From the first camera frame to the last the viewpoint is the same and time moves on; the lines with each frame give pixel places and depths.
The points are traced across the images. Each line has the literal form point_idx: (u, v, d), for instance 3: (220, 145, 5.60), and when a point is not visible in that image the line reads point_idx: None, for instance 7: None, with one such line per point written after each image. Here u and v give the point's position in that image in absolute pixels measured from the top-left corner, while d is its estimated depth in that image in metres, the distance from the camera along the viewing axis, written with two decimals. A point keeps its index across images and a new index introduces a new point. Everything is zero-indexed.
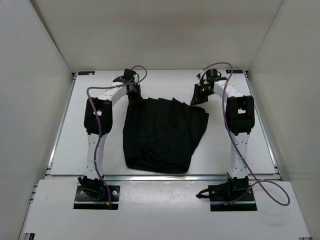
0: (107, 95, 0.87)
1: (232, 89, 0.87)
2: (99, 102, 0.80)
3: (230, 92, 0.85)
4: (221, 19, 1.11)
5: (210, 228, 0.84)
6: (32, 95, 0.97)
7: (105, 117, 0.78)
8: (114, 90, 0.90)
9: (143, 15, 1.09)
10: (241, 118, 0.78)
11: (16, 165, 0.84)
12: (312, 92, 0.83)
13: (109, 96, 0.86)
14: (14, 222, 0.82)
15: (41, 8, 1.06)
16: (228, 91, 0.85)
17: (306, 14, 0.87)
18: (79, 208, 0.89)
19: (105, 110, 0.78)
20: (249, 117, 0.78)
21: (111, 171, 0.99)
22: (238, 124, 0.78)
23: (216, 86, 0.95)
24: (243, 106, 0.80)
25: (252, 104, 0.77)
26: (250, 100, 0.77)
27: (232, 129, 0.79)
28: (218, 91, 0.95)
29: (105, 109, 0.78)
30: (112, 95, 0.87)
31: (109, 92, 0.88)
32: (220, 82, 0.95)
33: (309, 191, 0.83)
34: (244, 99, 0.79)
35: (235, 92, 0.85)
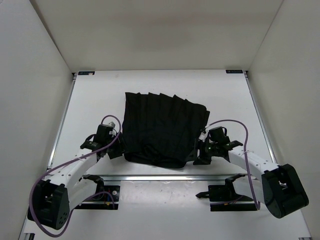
0: (65, 174, 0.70)
1: (258, 158, 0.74)
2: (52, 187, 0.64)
3: (259, 163, 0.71)
4: (221, 19, 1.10)
5: (211, 228, 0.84)
6: (32, 95, 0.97)
7: (54, 210, 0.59)
8: (75, 165, 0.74)
9: (143, 15, 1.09)
10: (288, 199, 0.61)
11: (16, 166, 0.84)
12: (312, 93, 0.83)
13: (67, 176, 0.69)
14: (14, 223, 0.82)
15: (41, 8, 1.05)
16: (255, 162, 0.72)
17: (306, 15, 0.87)
18: (79, 208, 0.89)
19: (56, 200, 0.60)
20: (297, 194, 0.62)
21: (110, 171, 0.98)
22: (289, 206, 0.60)
23: (233, 154, 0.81)
24: (282, 178, 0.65)
25: (293, 177, 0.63)
26: (289, 170, 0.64)
27: (283, 215, 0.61)
28: (236, 160, 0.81)
29: (56, 199, 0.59)
30: (71, 173, 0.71)
31: (66, 171, 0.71)
32: (235, 149, 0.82)
33: (308, 191, 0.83)
34: (280, 170, 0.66)
35: (264, 161, 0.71)
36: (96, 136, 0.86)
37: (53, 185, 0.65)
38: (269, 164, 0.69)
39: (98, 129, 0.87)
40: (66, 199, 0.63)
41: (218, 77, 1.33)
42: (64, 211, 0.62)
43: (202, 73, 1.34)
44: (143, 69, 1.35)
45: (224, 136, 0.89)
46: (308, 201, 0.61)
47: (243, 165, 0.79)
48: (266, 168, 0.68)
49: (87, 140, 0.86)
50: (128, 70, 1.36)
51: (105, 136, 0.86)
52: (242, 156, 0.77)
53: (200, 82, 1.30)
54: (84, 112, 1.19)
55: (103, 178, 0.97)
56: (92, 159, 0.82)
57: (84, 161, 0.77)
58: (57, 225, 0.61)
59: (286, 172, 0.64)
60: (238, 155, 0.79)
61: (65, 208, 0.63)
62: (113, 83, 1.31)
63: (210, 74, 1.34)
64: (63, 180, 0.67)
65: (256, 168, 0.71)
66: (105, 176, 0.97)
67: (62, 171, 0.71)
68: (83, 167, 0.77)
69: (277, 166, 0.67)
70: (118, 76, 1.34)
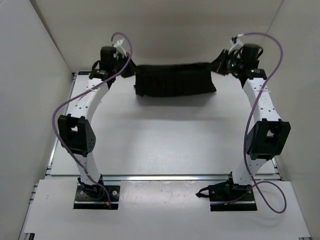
0: (82, 107, 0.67)
1: (267, 103, 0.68)
2: (74, 120, 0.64)
3: (264, 108, 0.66)
4: (221, 19, 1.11)
5: (211, 228, 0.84)
6: (32, 94, 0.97)
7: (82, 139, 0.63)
8: (88, 97, 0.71)
9: (143, 15, 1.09)
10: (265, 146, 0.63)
11: (16, 165, 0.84)
12: (311, 92, 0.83)
13: (85, 109, 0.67)
14: (14, 223, 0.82)
15: (41, 9, 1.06)
16: (261, 105, 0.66)
17: (306, 15, 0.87)
18: (79, 208, 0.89)
19: (83, 131, 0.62)
20: (275, 146, 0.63)
21: (110, 172, 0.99)
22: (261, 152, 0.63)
23: (249, 84, 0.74)
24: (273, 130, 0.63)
25: (285, 134, 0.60)
26: (285, 127, 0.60)
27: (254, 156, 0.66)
28: (248, 92, 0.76)
29: (82, 128, 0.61)
30: (88, 105, 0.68)
31: (83, 103, 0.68)
32: (254, 82, 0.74)
33: (308, 191, 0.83)
34: (276, 123, 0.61)
35: (270, 109, 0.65)
36: (101, 61, 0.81)
37: (74, 117, 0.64)
38: (273, 114, 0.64)
39: (101, 54, 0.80)
40: (90, 126, 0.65)
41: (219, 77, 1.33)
42: (90, 137, 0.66)
43: None
44: None
45: (254, 58, 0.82)
46: (279, 153, 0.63)
47: (251, 100, 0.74)
48: (266, 116, 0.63)
49: (93, 69, 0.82)
50: None
51: (111, 60, 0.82)
52: (256, 92, 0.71)
53: None
54: None
55: (103, 178, 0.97)
56: (103, 88, 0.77)
57: (96, 92, 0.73)
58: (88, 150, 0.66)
59: (281, 128, 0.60)
60: (253, 90, 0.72)
61: (91, 135, 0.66)
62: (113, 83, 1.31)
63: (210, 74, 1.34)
64: (83, 113, 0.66)
65: (258, 112, 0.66)
66: (105, 176, 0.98)
67: (79, 104, 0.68)
68: (96, 98, 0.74)
69: (278, 119, 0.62)
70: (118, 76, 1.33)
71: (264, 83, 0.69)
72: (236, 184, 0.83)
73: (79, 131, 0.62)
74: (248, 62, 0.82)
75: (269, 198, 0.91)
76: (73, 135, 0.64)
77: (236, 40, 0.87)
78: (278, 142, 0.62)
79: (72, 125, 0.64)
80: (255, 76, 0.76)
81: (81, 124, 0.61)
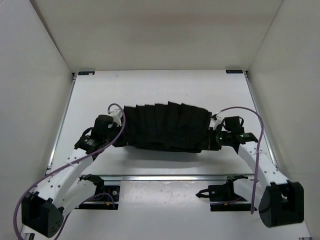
0: (54, 185, 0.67)
1: (268, 164, 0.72)
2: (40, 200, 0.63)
3: (268, 171, 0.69)
4: (220, 19, 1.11)
5: (211, 228, 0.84)
6: (32, 95, 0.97)
7: (43, 223, 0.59)
8: (66, 173, 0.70)
9: (143, 16, 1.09)
10: (284, 214, 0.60)
11: (16, 166, 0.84)
12: (311, 93, 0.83)
13: (56, 188, 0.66)
14: (14, 223, 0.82)
15: (41, 8, 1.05)
16: (264, 169, 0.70)
17: (306, 15, 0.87)
18: (79, 208, 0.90)
19: (45, 216, 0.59)
20: (293, 211, 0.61)
21: (110, 171, 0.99)
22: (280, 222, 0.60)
23: (243, 148, 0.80)
24: (285, 192, 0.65)
25: (300, 197, 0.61)
26: (298, 190, 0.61)
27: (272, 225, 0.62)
28: (245, 156, 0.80)
29: (43, 214, 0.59)
30: (61, 184, 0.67)
31: (55, 181, 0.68)
32: (248, 145, 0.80)
33: (308, 191, 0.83)
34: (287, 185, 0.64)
35: (274, 170, 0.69)
36: (94, 131, 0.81)
37: (41, 197, 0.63)
38: (279, 176, 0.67)
39: (96, 123, 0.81)
40: (56, 210, 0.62)
41: (219, 77, 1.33)
42: (55, 221, 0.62)
43: (203, 73, 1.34)
44: (144, 69, 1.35)
45: (239, 126, 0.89)
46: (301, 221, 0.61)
47: (251, 164, 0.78)
48: (274, 179, 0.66)
49: (83, 136, 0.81)
50: (129, 70, 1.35)
51: (104, 130, 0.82)
52: (254, 156, 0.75)
53: (200, 82, 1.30)
54: (85, 111, 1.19)
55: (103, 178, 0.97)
56: (86, 162, 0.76)
57: (76, 166, 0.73)
58: (49, 233, 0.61)
59: (293, 187, 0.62)
60: (250, 154, 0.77)
61: (57, 218, 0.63)
62: (113, 83, 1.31)
63: (210, 74, 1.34)
64: (52, 193, 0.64)
65: (262, 175, 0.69)
66: (105, 177, 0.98)
67: (51, 181, 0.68)
68: (76, 172, 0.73)
69: (286, 180, 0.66)
70: (118, 76, 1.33)
71: (257, 146, 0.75)
72: (237, 194, 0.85)
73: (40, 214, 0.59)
74: (234, 130, 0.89)
75: None
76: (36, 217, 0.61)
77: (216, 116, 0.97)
78: (297, 208, 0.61)
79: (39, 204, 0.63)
80: (246, 141, 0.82)
81: (43, 208, 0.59)
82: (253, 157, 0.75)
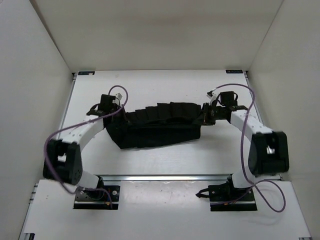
0: (76, 134, 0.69)
1: (255, 122, 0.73)
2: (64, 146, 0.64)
3: (254, 125, 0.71)
4: (220, 19, 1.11)
5: (211, 228, 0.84)
6: (32, 95, 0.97)
7: (68, 166, 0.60)
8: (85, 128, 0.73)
9: (143, 16, 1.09)
10: (270, 161, 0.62)
11: (16, 166, 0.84)
12: (311, 93, 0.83)
13: (78, 136, 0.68)
14: (14, 223, 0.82)
15: (41, 9, 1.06)
16: (251, 124, 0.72)
17: (306, 15, 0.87)
18: (79, 208, 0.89)
19: (71, 155, 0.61)
20: (279, 159, 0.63)
21: (110, 172, 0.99)
22: (267, 168, 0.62)
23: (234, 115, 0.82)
24: (271, 143, 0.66)
25: (284, 144, 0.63)
26: (282, 138, 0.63)
27: (260, 173, 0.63)
28: (236, 122, 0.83)
29: (71, 153, 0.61)
30: (82, 133, 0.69)
31: (77, 131, 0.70)
32: (239, 112, 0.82)
33: (308, 191, 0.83)
34: (272, 135, 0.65)
35: (260, 125, 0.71)
36: (101, 105, 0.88)
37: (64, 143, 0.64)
38: (265, 128, 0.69)
39: (102, 98, 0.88)
40: (79, 156, 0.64)
41: (219, 77, 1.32)
42: (77, 168, 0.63)
43: (203, 73, 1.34)
44: (144, 69, 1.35)
45: (233, 100, 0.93)
46: (287, 169, 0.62)
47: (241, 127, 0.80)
48: (260, 130, 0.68)
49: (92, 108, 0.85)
50: (129, 70, 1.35)
51: (110, 104, 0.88)
52: (243, 118, 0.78)
53: (200, 82, 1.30)
54: (85, 111, 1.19)
55: (103, 178, 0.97)
56: (98, 125, 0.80)
57: (92, 125, 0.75)
58: (72, 181, 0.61)
59: (277, 136, 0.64)
60: (239, 117, 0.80)
61: (78, 166, 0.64)
62: (113, 82, 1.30)
63: (210, 74, 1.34)
64: (75, 140, 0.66)
65: (250, 129, 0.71)
66: (105, 177, 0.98)
67: (72, 132, 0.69)
68: (91, 131, 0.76)
69: (271, 131, 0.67)
70: (118, 76, 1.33)
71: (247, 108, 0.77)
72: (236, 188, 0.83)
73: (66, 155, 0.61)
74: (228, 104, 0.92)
75: (269, 197, 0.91)
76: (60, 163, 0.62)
77: (212, 93, 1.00)
78: (282, 155, 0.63)
79: (61, 152, 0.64)
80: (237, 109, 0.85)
81: (71, 149, 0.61)
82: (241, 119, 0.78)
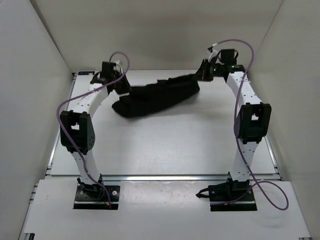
0: (84, 104, 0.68)
1: (249, 89, 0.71)
2: (75, 116, 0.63)
3: (246, 94, 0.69)
4: (220, 19, 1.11)
5: (210, 228, 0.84)
6: (32, 95, 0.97)
7: (83, 135, 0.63)
8: (91, 97, 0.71)
9: (143, 16, 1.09)
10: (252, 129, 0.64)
11: (16, 165, 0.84)
12: (311, 93, 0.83)
13: (87, 106, 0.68)
14: (14, 223, 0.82)
15: (41, 9, 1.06)
16: (243, 92, 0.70)
17: (305, 15, 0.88)
18: (79, 208, 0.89)
19: (84, 126, 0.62)
20: (260, 126, 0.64)
21: (110, 171, 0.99)
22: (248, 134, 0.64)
23: (231, 78, 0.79)
24: (257, 113, 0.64)
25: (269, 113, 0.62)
26: (267, 109, 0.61)
27: (243, 139, 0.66)
28: (232, 86, 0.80)
29: (83, 124, 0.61)
30: (89, 103, 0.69)
31: (85, 101, 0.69)
32: (236, 74, 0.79)
33: (308, 191, 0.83)
34: (259, 106, 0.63)
35: (252, 94, 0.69)
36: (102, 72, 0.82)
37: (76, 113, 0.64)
38: (254, 98, 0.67)
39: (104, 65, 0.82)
40: (91, 125, 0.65)
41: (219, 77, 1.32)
42: (91, 134, 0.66)
43: None
44: (144, 69, 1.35)
45: (232, 58, 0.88)
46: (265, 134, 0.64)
47: (235, 92, 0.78)
48: (249, 100, 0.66)
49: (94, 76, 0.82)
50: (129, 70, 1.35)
51: (111, 71, 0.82)
52: (238, 83, 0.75)
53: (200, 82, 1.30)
54: None
55: (103, 178, 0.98)
56: (102, 93, 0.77)
57: (98, 93, 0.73)
58: (88, 145, 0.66)
59: (262, 108, 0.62)
60: (235, 82, 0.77)
61: (92, 132, 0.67)
62: None
63: None
64: (84, 110, 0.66)
65: (242, 98, 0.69)
66: (105, 177, 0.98)
67: (81, 102, 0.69)
68: (98, 99, 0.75)
69: (260, 102, 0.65)
70: None
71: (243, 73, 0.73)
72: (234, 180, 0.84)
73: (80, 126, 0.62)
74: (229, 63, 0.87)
75: (269, 197, 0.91)
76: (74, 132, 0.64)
77: (213, 49, 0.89)
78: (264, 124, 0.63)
79: (73, 122, 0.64)
80: (235, 70, 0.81)
81: (83, 119, 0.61)
82: (237, 85, 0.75)
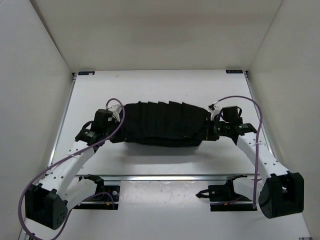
0: (57, 176, 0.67)
1: (269, 157, 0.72)
2: (43, 192, 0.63)
3: (267, 162, 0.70)
4: (220, 19, 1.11)
5: (211, 228, 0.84)
6: (32, 95, 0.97)
7: (48, 216, 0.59)
8: (67, 166, 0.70)
9: (143, 15, 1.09)
10: (285, 205, 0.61)
11: (16, 166, 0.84)
12: (311, 93, 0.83)
13: (59, 179, 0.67)
14: (14, 223, 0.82)
15: (41, 8, 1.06)
16: (264, 160, 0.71)
17: (305, 15, 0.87)
18: (80, 208, 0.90)
19: (49, 206, 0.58)
20: (294, 202, 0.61)
21: (109, 171, 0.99)
22: (279, 213, 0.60)
23: (243, 140, 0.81)
24: (285, 183, 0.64)
25: (300, 187, 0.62)
26: (299, 181, 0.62)
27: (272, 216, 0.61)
28: (245, 149, 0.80)
29: (49, 204, 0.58)
30: (63, 175, 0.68)
31: (58, 172, 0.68)
32: (247, 137, 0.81)
33: (308, 191, 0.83)
34: (287, 176, 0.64)
35: (274, 162, 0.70)
36: (94, 124, 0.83)
37: (44, 189, 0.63)
38: (278, 167, 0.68)
39: (96, 116, 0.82)
40: (60, 202, 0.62)
41: (219, 77, 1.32)
42: (61, 212, 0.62)
43: (202, 73, 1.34)
44: (144, 69, 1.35)
45: (237, 117, 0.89)
46: (302, 210, 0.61)
47: (251, 156, 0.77)
48: (274, 171, 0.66)
49: (84, 128, 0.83)
50: (129, 70, 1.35)
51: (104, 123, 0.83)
52: (253, 147, 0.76)
53: (200, 82, 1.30)
54: (85, 112, 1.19)
55: (103, 178, 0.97)
56: (88, 154, 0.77)
57: (78, 158, 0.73)
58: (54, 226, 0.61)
59: (294, 180, 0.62)
60: (248, 145, 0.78)
61: (63, 210, 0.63)
62: (113, 83, 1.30)
63: (210, 74, 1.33)
64: (54, 185, 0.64)
65: (263, 166, 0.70)
66: (105, 176, 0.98)
67: (54, 173, 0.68)
68: (78, 164, 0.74)
69: (286, 172, 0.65)
70: (118, 76, 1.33)
71: (257, 137, 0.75)
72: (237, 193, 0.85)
73: (46, 206, 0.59)
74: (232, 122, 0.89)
75: None
76: (40, 210, 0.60)
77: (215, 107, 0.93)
78: (297, 198, 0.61)
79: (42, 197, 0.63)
80: (244, 132, 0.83)
81: (49, 198, 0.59)
82: (251, 149, 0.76)
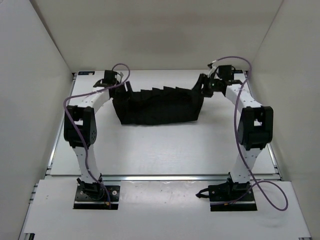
0: (88, 101, 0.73)
1: (247, 96, 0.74)
2: (80, 110, 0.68)
3: (246, 100, 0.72)
4: (220, 19, 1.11)
5: (211, 229, 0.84)
6: (32, 95, 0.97)
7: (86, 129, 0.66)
8: (94, 96, 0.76)
9: (143, 15, 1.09)
10: (256, 132, 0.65)
11: (16, 165, 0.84)
12: (311, 93, 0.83)
13: (90, 103, 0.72)
14: (14, 223, 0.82)
15: (41, 9, 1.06)
16: (242, 98, 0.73)
17: (305, 15, 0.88)
18: (79, 208, 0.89)
19: (88, 118, 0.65)
20: (265, 131, 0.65)
21: (109, 171, 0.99)
22: (252, 140, 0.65)
23: (230, 90, 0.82)
24: (260, 117, 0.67)
25: (271, 116, 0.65)
26: (268, 111, 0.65)
27: (247, 144, 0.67)
28: (231, 97, 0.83)
29: (88, 117, 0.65)
30: (93, 100, 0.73)
31: (89, 99, 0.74)
32: (234, 86, 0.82)
33: (308, 191, 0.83)
34: (261, 109, 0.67)
35: (251, 99, 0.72)
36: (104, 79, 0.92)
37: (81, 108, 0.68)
38: (255, 103, 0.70)
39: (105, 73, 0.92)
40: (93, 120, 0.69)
41: None
42: (93, 130, 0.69)
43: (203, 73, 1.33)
44: (144, 69, 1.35)
45: (230, 74, 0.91)
46: (271, 139, 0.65)
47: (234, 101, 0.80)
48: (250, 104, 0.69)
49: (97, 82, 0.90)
50: (128, 70, 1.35)
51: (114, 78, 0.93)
52: (236, 93, 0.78)
53: None
54: None
55: (103, 178, 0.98)
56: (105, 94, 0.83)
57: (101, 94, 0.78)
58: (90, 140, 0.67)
59: (265, 111, 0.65)
60: (233, 92, 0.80)
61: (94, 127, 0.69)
62: None
63: None
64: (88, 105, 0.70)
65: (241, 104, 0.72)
66: (105, 177, 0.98)
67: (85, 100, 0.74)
68: (100, 100, 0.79)
69: (260, 105, 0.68)
70: None
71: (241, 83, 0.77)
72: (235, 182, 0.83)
73: (84, 119, 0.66)
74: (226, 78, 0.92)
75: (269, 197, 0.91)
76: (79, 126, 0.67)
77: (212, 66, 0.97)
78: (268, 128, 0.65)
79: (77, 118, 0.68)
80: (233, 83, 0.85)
81: (88, 112, 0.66)
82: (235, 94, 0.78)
